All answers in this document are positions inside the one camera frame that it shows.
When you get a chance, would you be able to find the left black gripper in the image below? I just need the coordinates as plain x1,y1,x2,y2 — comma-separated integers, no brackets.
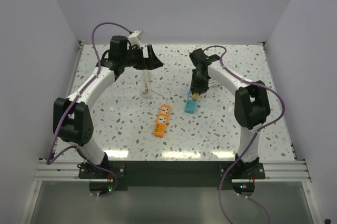
122,44,163,70

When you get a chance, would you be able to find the yellow plug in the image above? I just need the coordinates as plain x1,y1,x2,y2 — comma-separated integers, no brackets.
192,93,200,100

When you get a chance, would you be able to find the blue power strip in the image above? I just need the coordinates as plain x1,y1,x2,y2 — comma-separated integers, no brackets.
184,90,197,114

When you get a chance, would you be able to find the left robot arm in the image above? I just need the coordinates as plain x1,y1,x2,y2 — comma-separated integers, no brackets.
53,35,163,178

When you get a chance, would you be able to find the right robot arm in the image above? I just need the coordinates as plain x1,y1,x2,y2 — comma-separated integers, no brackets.
189,49,271,178

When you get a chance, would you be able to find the orange power strip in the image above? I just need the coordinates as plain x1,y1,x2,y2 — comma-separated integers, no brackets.
153,104,171,137

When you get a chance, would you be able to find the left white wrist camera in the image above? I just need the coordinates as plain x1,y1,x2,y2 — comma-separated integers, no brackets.
128,29,143,48

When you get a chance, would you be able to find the orange strip white cord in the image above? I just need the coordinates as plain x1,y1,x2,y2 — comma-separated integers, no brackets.
140,69,172,104

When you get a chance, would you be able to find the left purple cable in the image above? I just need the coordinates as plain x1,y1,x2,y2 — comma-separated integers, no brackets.
46,22,132,197

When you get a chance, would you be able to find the purple cable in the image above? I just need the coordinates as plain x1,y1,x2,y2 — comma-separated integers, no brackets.
46,22,132,197
202,45,286,224

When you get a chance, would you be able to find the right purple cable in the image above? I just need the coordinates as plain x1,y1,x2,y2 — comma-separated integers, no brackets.
202,45,286,224

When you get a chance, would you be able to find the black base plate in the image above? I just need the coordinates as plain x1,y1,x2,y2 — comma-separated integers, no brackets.
77,161,266,195

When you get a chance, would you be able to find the aluminium rail frame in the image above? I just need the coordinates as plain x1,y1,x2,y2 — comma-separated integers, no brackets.
34,44,310,182

